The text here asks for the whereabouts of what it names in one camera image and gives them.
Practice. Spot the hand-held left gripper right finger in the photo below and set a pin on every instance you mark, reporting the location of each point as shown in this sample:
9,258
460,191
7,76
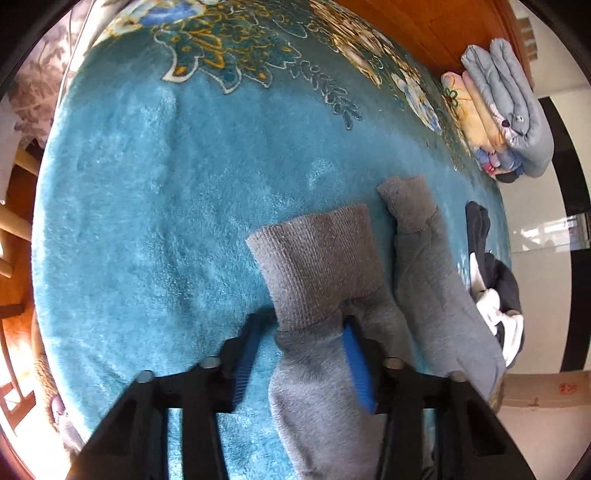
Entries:
358,369

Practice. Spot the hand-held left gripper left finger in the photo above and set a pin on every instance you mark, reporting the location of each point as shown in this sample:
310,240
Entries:
244,364

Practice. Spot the grey garment with ribbed cuffs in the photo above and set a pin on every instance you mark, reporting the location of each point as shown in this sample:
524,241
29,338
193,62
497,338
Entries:
323,258

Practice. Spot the white garment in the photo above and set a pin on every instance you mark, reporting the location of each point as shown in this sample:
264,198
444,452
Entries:
491,307

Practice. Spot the dark navy fleece garment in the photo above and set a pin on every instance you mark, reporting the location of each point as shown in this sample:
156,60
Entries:
505,286

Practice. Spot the brown cardboard box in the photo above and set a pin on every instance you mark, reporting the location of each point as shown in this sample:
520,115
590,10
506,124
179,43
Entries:
531,390

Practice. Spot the teal floral plush blanket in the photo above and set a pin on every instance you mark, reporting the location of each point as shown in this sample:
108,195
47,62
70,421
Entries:
161,207

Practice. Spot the multicolour folded cloth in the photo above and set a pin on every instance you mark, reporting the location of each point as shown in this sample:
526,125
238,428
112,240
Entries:
496,164

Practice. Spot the folded yellow pink blanket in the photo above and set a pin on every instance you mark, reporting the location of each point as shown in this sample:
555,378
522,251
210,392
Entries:
475,115

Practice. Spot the folded light blue quilt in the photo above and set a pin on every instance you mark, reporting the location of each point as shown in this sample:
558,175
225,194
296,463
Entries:
512,97

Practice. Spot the orange wooden headboard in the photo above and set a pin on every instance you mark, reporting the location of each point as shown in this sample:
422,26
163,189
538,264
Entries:
438,32

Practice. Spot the grey floral fabric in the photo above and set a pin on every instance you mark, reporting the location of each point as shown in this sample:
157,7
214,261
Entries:
41,78

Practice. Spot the wooden frame furniture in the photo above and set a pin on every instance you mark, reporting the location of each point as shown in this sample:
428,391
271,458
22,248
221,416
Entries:
18,221

